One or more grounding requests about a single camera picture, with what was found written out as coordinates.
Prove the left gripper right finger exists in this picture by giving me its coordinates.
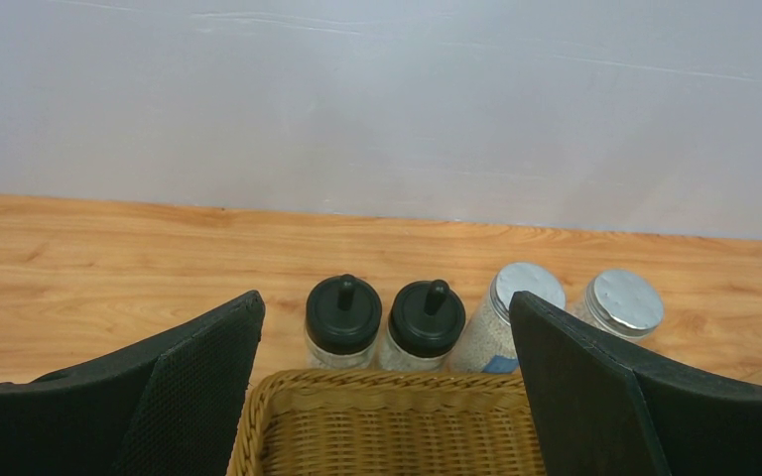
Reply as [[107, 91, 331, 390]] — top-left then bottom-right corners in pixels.
[[510, 292, 762, 475]]

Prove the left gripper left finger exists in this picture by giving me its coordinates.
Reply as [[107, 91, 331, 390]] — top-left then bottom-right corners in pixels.
[[0, 291, 265, 475]]

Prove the silver-lid pepper jar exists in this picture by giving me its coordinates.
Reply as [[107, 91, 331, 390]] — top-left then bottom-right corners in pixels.
[[568, 269, 664, 342], [448, 262, 566, 374]]

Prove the woven wicker divided basket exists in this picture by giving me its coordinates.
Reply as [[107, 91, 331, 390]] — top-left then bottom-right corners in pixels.
[[228, 369, 546, 475]]

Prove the left black-lid spice jar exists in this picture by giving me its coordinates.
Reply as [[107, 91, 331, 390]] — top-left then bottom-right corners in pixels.
[[304, 274, 382, 370]]

